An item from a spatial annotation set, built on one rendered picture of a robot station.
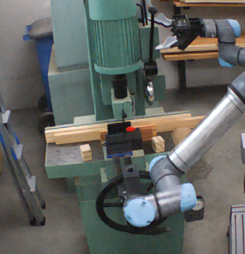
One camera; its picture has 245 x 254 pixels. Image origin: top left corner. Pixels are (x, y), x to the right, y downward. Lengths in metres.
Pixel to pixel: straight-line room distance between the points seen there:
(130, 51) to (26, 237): 1.53
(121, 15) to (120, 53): 0.15
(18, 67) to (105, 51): 2.63
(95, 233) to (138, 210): 0.80
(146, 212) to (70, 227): 1.65
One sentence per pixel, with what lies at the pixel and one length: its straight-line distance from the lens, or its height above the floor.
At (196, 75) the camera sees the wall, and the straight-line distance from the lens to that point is 4.34.
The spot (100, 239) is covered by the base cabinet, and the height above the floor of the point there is 0.48.
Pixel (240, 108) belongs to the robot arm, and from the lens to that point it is 1.20.
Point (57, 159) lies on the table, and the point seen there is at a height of 0.90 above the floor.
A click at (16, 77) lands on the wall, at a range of 4.19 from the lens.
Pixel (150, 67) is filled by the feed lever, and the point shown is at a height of 1.13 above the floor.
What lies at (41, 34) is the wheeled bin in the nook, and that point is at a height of 0.93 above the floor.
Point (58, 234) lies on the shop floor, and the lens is 2.70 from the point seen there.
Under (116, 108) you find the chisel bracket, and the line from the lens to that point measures 1.69.
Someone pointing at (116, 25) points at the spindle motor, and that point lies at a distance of 1.53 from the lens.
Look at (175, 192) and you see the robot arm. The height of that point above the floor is 1.10.
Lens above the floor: 1.80
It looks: 29 degrees down
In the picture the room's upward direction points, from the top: 5 degrees counter-clockwise
